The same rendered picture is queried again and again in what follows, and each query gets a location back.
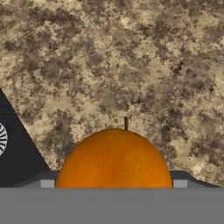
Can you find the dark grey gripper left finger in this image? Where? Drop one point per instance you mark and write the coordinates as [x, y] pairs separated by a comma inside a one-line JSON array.
[[46, 176]]

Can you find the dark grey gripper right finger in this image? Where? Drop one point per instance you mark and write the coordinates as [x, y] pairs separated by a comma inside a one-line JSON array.
[[182, 176]]

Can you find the orange with brown stem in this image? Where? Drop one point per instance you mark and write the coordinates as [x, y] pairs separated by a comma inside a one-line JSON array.
[[113, 160]]

